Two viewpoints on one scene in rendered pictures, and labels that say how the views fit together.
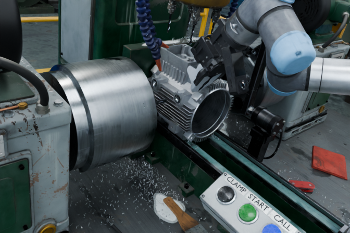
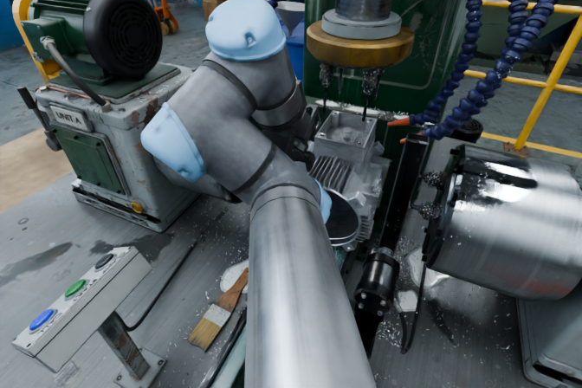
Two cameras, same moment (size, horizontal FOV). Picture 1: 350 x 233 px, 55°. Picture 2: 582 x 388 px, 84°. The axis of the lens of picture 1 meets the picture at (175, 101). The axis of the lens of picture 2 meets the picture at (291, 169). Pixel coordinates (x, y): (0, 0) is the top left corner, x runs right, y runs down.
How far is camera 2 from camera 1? 80 cm
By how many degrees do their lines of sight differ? 58
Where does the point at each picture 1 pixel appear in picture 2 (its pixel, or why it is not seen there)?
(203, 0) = (316, 49)
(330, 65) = (264, 212)
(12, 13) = (92, 28)
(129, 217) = (210, 254)
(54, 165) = (128, 158)
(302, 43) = (150, 127)
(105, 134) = not seen: hidden behind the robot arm
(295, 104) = (571, 336)
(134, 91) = not seen: hidden behind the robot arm
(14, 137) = (92, 120)
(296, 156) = not seen: outside the picture
